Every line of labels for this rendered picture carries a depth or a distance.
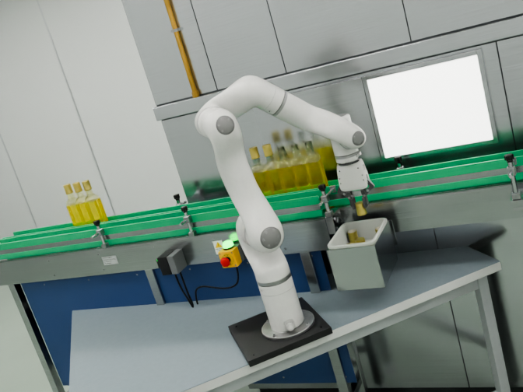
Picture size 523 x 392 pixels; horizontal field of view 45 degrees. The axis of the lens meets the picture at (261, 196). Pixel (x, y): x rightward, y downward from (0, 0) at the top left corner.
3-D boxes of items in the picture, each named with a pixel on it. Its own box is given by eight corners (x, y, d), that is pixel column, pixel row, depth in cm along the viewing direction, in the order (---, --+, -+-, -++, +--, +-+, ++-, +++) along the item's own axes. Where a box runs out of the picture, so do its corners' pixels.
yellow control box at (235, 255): (245, 260, 254) (240, 243, 252) (237, 268, 247) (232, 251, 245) (230, 261, 257) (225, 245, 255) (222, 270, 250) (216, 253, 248)
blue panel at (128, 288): (343, 269, 261) (332, 230, 256) (331, 290, 246) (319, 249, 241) (56, 296, 332) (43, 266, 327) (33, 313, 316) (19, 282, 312)
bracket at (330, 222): (345, 223, 242) (340, 206, 240) (338, 233, 234) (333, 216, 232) (336, 225, 243) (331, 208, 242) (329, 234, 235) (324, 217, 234)
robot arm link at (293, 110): (296, 89, 197) (373, 131, 208) (277, 89, 211) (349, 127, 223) (285, 116, 197) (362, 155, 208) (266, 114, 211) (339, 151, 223)
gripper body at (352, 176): (364, 152, 220) (372, 183, 223) (337, 158, 225) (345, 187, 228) (359, 159, 214) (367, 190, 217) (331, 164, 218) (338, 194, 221)
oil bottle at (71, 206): (95, 236, 305) (75, 181, 298) (88, 241, 300) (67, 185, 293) (86, 237, 307) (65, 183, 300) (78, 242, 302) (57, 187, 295)
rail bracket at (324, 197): (342, 204, 242) (333, 174, 239) (328, 222, 227) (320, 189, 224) (334, 206, 243) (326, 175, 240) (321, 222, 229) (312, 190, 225)
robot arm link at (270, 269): (264, 290, 210) (243, 224, 204) (246, 274, 227) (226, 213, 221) (296, 276, 213) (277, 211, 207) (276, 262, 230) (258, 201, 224)
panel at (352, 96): (499, 140, 230) (481, 47, 221) (498, 142, 228) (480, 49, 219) (276, 178, 270) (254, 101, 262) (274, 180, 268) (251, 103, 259)
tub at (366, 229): (393, 238, 231) (387, 216, 228) (380, 265, 211) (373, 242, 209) (348, 243, 238) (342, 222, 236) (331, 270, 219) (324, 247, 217)
